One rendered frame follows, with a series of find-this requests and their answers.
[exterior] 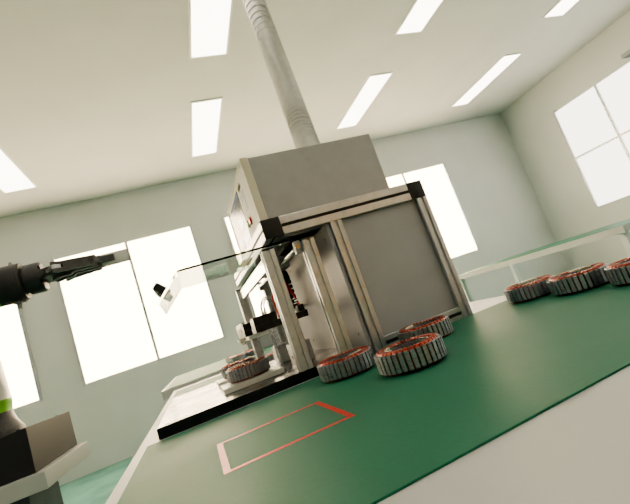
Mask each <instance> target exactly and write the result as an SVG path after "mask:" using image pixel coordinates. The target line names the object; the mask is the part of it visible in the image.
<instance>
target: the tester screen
mask: <svg viewBox="0 0 630 504"><path fill-rule="evenodd" d="M242 212H243V211H242V208H241V205H240V202H239V199H238V196H237V194H236V198H235V202H234V206H233V210H232V214H231V218H230V220H231V223H232V226H233V229H234V232H235V235H236V238H237V241H238V244H239V247H240V250H241V252H242V249H243V247H244V245H245V244H246V242H245V239H244V236H243V232H244V229H245V227H246V220H245V222H244V225H243V228H242V230H241V227H240V224H239V219H240V216H241V213H242ZM241 238H242V241H243V246H242V248H241V245H240V239H241Z"/></svg>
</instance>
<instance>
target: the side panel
mask: <svg viewBox="0 0 630 504"><path fill-rule="evenodd" d="M329 226H330V229H331V232H332V235H333V238H334V240H335V243H336V246H337V249H338V251H339V254H340V257H341V260H342V263H343V265H344V268H345V271H346V274H347V276H348V279H349V282H350V285H351V288H352V290H353V293H354V296H355V299H356V302H357V304H358V307H359V310H360V313H361V315H362V318H363V321H364V324H365V327H366V329H367V332H368V335H369V338H370V340H371V343H372V345H370V347H371V348H372V351H373V353H376V352H377V351H379V350H380V349H382V348H384V347H386V346H388V345H392V344H393V343H396V342H400V341H399V338H398V335H397V333H398V332H399V330H400V329H402V328H404V327H406V326H409V325H411V324H413V323H416V322H420V321H422V322H423V320H426V319H430V318H433V317H436V316H441V315H445V316H449V319H450V321H451V323H452V322H454V321H457V320H459V319H461V318H464V317H466V316H469V315H471V314H473V312H472V310H471V307H470V305H469V302H468V300H467V297H466V295H465V292H464V290H463V287H462V285H461V282H460V280H459V277H458V275H457V272H456V270H455V267H454V265H453V262H452V260H451V257H450V254H449V252H448V249H447V247H446V244H445V242H444V239H443V237H442V234H441V232H440V229H439V227H438V224H437V222H436V219H435V217H434V214H433V212H432V209H431V207H430V204H429V202H428V199H427V197H426V196H423V197H421V198H420V197H419V198H417V199H415V200H412V201H409V202H405V203H401V204H398V205H394V206H391V207H387V208H383V209H380V210H376V211H372V212H369V213H365V214H362V215H358V216H354V217H351V218H347V219H343V220H341V219H339V220H337V221H332V222H330V223H329Z"/></svg>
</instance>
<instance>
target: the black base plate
mask: <svg viewBox="0 0 630 504"><path fill-rule="evenodd" d="M313 351H314V354H315V357H316V358H315V359H312V363H313V366H314V367H313V368H311V369H307V370H306V371H303V372H298V369H297V366H296V364H292V362H291V359H290V360H288V361H285V362H283V365H284V368H285V369H287V371H285V372H283V373H281V374H278V375H275V376H273V377H270V378H268V379H265V380H263V381H260V382H258V383H255V384H252V385H250V386H247V387H245V388H242V389H240V390H237V391H235V392H232V393H229V394H227V395H225V394H224V393H223V391H222V390H221V387H220V388H219V386H218V385H217V383H216V382H215V383H212V384H209V385H207V386H204V387H201V388H199V389H196V390H193V391H191V392H188V393H185V394H183V395H180V396H177V397H175V398H173V399H172V401H171V403H170V405H169V407H168V409H167V411H166V413H165V415H164V416H163V418H162V420H161V422H160V424H159V426H158V428H157V433H158V437H159V440H162V439H165V438H167V437H170V436H172V435H175V434H177V433H180V432H182V431H185V430H187V429H190V428H192V427H194V426H197V425H199V424H202V423H204V422H207V421H209V420H212V419H214V418H217V417H219V416H222V415H224V414H226V413H229V412H231V411H234V410H236V409H239V408H241V407H244V406H246V405H249V404H251V403H254V402H256V401H258V400H261V399H263V398H266V397H268V396H271V395H273V394H276V393H278V392H281V391H283V390H285V389H288V388H290V387H293V386H295V385H298V384H300V383H303V382H305V381H308V380H310V379H313V378H315V377H317V376H319V373H318V370H317V367H316V366H317V365H318V364H319V362H321V361H322V360H324V359H327V358H328V357H330V356H333V355H337V351H336V348H328V349H313ZM269 363H270V366H278V367H281V366H280V363H276V361H275V360H273V361H270V362H269Z"/></svg>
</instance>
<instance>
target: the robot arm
mask: <svg viewBox="0 0 630 504"><path fill-rule="evenodd" d="M129 260H131V256H130V252H129V249H128V248H126V249H122V250H118V251H114V252H110V253H106V254H102V255H97V256H95V254H92V255H88V256H83V257H78V258H72V259H67V260H62V261H52V262H50V266H47V267H44V266H43V264H42V263H40V262H35V263H31V264H27V265H24V266H22V265H21V264H19V263H16V264H12V263H11V262H9V264H8V266H4V267H0V307H4V306H8V305H11V304H16V305H18V309H22V308H23V302H27V301H28V300H30V299H31V298H32V295H35V294H38V293H42V292H46V291H48V290H49V289H50V282H54V281H57V282H61V281H64V280H65V279H66V281H70V280H73V279H75V278H78V277H81V276H84V275H87V274H90V273H93V272H96V271H99V270H102V269H103V267H107V266H110V265H114V264H118V263H122V262H125V261H129ZM12 402H13V399H12V395H11V392H10V388H9V385H8V382H7V379H6V375H5V372H4V369H3V366H2V363H1V360H0V438H2V437H4V436H7V435H9V434H11V433H14V432H16V430H18V429H20V430H21V429H23V428H25V427H26V425H25V423H23V422H22V421H21V420H20V419H19V418H18V417H17V416H16V414H15V412H14V409H13V403H12Z"/></svg>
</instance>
